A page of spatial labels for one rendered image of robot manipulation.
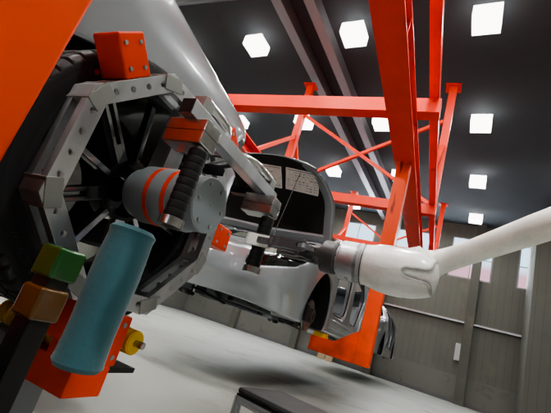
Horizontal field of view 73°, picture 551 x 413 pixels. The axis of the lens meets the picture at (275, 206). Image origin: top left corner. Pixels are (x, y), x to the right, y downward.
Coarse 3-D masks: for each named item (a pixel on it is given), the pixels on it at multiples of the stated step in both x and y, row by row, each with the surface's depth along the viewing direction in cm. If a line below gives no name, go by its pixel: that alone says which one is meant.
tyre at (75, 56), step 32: (64, 64) 73; (96, 64) 79; (64, 96) 74; (32, 128) 69; (32, 160) 70; (0, 192) 66; (0, 224) 67; (0, 256) 68; (32, 256) 73; (0, 288) 75
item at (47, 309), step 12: (24, 288) 45; (36, 288) 45; (48, 288) 45; (24, 300) 45; (36, 300) 44; (48, 300) 45; (60, 300) 46; (12, 312) 45; (24, 312) 44; (36, 312) 44; (48, 312) 45; (60, 312) 47
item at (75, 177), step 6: (78, 162) 131; (78, 168) 131; (72, 174) 130; (78, 174) 132; (72, 180) 130; (78, 180) 132; (66, 192) 129; (72, 192) 131; (78, 192) 133; (66, 204) 130; (72, 204) 131
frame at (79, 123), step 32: (96, 96) 70; (128, 96) 77; (160, 96) 92; (192, 96) 95; (64, 128) 70; (64, 160) 67; (32, 192) 65; (32, 224) 69; (64, 224) 69; (192, 256) 108; (160, 288) 95
